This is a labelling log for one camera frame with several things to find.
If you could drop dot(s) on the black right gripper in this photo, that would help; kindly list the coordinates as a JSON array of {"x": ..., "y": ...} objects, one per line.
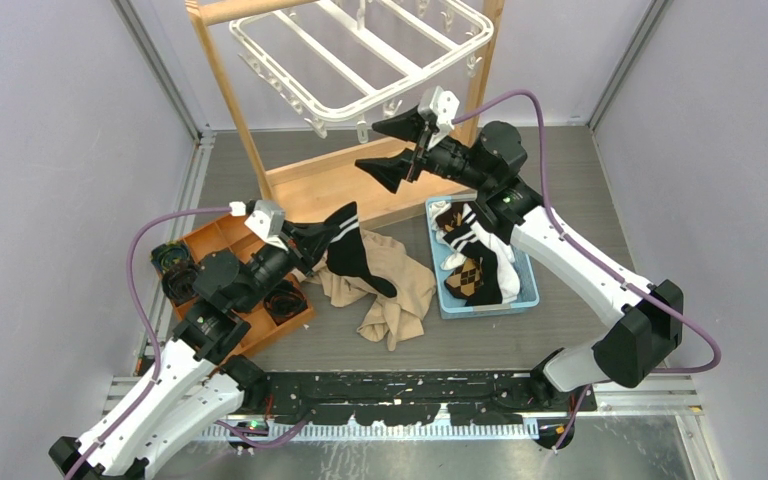
[{"x": 389, "y": 170}]

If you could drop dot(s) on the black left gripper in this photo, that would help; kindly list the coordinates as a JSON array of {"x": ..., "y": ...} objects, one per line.
[{"x": 311, "y": 240}]

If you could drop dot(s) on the white plastic clip hanger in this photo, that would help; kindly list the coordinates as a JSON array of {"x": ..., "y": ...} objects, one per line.
[{"x": 357, "y": 60}]

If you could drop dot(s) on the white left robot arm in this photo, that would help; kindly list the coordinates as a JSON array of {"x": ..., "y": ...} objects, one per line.
[{"x": 196, "y": 378}]

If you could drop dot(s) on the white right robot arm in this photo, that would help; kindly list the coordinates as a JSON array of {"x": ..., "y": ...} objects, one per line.
[{"x": 640, "y": 334}]

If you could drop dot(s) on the wooden hanger stand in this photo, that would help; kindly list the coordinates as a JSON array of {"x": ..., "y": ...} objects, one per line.
[{"x": 307, "y": 189}]

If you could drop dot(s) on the rolled black sock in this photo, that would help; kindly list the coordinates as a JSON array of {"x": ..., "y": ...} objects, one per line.
[{"x": 284, "y": 302}]

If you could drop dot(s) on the beige crumpled cloth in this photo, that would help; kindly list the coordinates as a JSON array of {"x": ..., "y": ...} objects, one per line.
[{"x": 392, "y": 319}]

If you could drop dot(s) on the rolled dark green sock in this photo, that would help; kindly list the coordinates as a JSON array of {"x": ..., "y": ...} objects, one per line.
[{"x": 178, "y": 282}]

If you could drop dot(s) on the brown argyle sock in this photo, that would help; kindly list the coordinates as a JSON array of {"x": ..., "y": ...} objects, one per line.
[{"x": 462, "y": 263}]

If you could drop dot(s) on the rolled dark patterned sock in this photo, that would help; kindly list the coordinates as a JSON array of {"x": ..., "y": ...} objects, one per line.
[{"x": 169, "y": 255}]

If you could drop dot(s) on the light blue plastic basket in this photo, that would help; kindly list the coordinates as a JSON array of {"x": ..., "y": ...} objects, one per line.
[{"x": 452, "y": 307}]

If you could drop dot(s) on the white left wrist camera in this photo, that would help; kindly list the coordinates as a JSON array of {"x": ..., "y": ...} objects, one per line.
[{"x": 264, "y": 218}]

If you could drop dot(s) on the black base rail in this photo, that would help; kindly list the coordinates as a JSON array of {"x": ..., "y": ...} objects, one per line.
[{"x": 405, "y": 398}]

